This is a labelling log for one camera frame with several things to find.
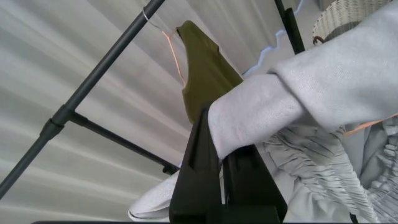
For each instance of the pink clothes hanger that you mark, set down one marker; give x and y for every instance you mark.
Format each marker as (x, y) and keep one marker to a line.
(175, 59)
(367, 125)

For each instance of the green long-sleeved shirt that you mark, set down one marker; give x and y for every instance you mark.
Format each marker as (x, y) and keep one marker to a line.
(205, 77)

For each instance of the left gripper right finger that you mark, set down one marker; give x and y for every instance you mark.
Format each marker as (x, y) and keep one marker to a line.
(252, 193)

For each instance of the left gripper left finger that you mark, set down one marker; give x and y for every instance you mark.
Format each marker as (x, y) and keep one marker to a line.
(196, 186)

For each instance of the white laundry basket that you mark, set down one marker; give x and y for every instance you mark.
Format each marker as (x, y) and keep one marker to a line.
(342, 15)

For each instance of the black clothes rack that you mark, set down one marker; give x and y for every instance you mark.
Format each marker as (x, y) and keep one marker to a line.
(99, 70)

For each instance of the pale grey shorts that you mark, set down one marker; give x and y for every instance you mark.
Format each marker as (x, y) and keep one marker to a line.
(342, 77)

